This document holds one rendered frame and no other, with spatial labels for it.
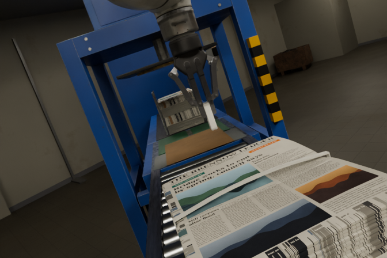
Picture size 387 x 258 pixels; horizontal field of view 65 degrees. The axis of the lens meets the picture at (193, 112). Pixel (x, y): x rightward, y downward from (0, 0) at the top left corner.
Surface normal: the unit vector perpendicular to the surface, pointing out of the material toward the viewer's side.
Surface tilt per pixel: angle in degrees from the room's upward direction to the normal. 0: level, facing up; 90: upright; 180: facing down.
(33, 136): 90
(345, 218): 3
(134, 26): 90
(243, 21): 90
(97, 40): 90
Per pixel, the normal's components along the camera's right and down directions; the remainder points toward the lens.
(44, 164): 0.63, -0.10
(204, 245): -0.34, -0.93
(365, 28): -0.70, 0.35
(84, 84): 0.11, 0.12
